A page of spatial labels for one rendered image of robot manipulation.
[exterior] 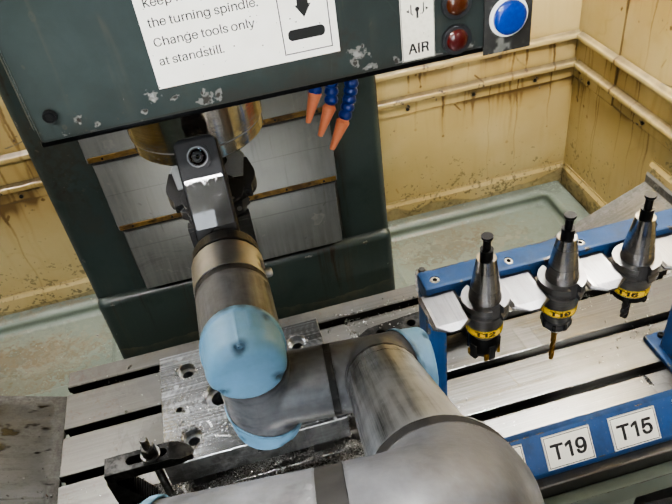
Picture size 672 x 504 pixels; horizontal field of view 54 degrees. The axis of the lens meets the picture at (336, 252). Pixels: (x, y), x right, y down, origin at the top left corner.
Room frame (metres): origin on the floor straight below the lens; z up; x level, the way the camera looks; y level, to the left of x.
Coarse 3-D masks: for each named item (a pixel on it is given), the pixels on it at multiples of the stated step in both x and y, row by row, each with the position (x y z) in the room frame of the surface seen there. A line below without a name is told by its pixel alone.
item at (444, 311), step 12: (420, 300) 0.64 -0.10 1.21; (432, 300) 0.64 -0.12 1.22; (444, 300) 0.64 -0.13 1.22; (456, 300) 0.63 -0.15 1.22; (432, 312) 0.62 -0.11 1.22; (444, 312) 0.61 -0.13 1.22; (456, 312) 0.61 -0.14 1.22; (432, 324) 0.60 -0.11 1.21; (444, 324) 0.59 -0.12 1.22; (456, 324) 0.59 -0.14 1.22
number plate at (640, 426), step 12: (648, 408) 0.60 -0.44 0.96; (612, 420) 0.59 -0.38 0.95; (624, 420) 0.58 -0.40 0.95; (636, 420) 0.58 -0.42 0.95; (648, 420) 0.58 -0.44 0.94; (612, 432) 0.57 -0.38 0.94; (624, 432) 0.57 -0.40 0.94; (636, 432) 0.57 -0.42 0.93; (648, 432) 0.57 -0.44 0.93; (624, 444) 0.56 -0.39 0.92; (636, 444) 0.56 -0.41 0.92
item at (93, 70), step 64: (0, 0) 0.51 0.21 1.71; (64, 0) 0.52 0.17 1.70; (128, 0) 0.52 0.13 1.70; (384, 0) 0.55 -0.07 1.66; (64, 64) 0.51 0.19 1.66; (128, 64) 0.52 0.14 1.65; (320, 64) 0.54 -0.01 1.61; (384, 64) 0.55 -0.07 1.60; (64, 128) 0.51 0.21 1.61; (128, 128) 0.52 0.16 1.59
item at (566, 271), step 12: (564, 240) 0.63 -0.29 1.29; (576, 240) 0.63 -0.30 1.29; (552, 252) 0.64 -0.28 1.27; (564, 252) 0.63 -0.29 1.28; (576, 252) 0.63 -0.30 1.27; (552, 264) 0.63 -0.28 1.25; (564, 264) 0.62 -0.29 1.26; (576, 264) 0.62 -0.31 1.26; (552, 276) 0.63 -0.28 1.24; (564, 276) 0.62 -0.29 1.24; (576, 276) 0.62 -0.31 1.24
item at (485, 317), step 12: (468, 288) 0.64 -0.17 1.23; (504, 288) 0.63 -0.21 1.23; (468, 300) 0.62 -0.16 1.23; (504, 300) 0.61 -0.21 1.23; (468, 312) 0.61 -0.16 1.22; (480, 312) 0.59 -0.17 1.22; (492, 312) 0.59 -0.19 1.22; (504, 312) 0.60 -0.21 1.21; (480, 324) 0.59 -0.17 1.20; (492, 324) 0.59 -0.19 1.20
